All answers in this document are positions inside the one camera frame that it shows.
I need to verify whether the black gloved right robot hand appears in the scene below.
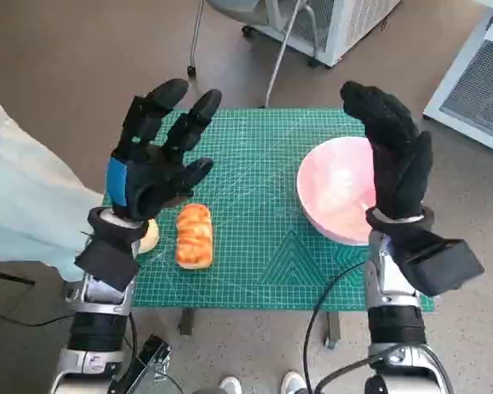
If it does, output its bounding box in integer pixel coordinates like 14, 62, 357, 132
339, 80, 433, 221

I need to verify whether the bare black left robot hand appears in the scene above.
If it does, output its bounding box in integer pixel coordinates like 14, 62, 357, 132
105, 78, 223, 222

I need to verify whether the round toy bread bun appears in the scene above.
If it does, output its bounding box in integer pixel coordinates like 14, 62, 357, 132
135, 219, 161, 254

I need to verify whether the pink bowl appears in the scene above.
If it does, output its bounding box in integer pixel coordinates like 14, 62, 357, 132
296, 137, 379, 246

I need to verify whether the long orange toy bread loaf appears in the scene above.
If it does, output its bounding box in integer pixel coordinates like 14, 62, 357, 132
175, 203, 214, 271

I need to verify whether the green cutting mat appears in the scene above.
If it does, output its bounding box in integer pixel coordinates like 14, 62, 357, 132
102, 108, 435, 311

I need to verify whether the white cabinet with mesh panel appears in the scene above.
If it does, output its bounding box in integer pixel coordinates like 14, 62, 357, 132
422, 7, 493, 157
246, 0, 402, 69

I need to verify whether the grey chair with metal legs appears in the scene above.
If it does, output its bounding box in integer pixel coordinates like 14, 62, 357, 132
187, 0, 320, 108

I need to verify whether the black bar on floor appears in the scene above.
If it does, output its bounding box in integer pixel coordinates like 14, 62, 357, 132
0, 268, 36, 286

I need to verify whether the dark table leg with caster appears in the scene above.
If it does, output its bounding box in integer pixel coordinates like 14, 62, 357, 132
323, 309, 341, 350

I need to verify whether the black metal stand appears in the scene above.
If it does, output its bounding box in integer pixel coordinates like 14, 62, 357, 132
106, 334, 173, 394

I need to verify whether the white shoe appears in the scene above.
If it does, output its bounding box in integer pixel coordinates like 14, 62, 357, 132
279, 370, 307, 394
219, 375, 243, 394

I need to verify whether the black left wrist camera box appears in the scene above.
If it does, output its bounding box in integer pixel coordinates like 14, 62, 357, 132
74, 237, 141, 291

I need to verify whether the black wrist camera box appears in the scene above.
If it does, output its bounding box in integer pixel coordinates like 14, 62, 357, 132
74, 237, 141, 291
394, 229, 485, 297

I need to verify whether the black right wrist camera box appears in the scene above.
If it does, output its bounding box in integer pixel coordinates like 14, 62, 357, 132
394, 229, 485, 297

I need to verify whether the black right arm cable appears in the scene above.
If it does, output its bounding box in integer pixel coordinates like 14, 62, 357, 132
303, 262, 371, 394

